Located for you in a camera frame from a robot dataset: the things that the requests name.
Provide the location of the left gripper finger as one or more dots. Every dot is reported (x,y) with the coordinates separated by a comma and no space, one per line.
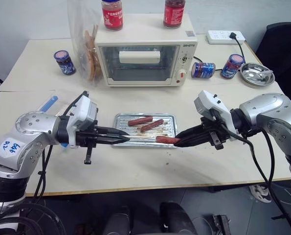
(111,131)
(113,140)

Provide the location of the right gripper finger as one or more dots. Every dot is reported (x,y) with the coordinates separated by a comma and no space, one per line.
(193,132)
(194,143)

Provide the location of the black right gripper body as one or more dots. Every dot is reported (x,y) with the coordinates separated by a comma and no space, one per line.
(215,133)

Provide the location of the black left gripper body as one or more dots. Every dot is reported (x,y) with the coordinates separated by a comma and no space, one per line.
(87,138)

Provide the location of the red-brown sausage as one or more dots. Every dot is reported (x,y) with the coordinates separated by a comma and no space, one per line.
(152,125)
(139,121)
(167,140)

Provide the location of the thin wooden skewer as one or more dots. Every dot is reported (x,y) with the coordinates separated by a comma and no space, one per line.
(142,137)

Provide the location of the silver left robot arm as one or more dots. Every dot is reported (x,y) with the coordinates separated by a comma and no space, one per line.
(25,137)

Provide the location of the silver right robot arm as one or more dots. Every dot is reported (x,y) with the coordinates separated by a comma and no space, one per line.
(270,115)

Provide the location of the ribbed metal baking tray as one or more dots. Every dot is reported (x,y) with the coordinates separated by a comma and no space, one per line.
(125,122)

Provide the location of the clear packet with blue strip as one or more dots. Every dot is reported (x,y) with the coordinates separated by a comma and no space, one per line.
(50,104)

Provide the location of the blue-label jar with pink lid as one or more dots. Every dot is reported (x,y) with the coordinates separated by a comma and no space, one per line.
(65,63)
(203,70)
(232,66)

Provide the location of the stainless steel bowl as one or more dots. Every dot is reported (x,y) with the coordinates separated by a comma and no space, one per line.
(256,76)

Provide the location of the white sneaker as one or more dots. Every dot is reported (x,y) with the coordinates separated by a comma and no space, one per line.
(260,193)

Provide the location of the dark rounded shape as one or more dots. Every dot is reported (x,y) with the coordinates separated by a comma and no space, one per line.
(117,220)
(175,218)

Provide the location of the clear bag of bread slices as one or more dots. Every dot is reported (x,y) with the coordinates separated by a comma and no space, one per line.
(86,49)

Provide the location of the white power strip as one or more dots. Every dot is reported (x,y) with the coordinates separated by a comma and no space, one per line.
(219,36)

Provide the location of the black office chair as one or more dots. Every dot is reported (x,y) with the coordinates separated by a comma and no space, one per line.
(282,56)

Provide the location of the cream toaster oven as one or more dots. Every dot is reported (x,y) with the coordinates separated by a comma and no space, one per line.
(145,31)

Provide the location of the red jar with pink label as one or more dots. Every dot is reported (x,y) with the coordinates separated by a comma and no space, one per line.
(112,14)

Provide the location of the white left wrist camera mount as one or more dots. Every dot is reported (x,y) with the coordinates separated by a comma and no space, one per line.
(82,110)

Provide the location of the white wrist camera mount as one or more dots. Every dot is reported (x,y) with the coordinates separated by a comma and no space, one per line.
(208,102)
(82,110)

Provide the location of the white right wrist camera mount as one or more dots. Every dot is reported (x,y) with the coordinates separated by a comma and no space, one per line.
(208,102)

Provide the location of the black metal bracket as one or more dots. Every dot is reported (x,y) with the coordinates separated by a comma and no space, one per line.
(222,225)

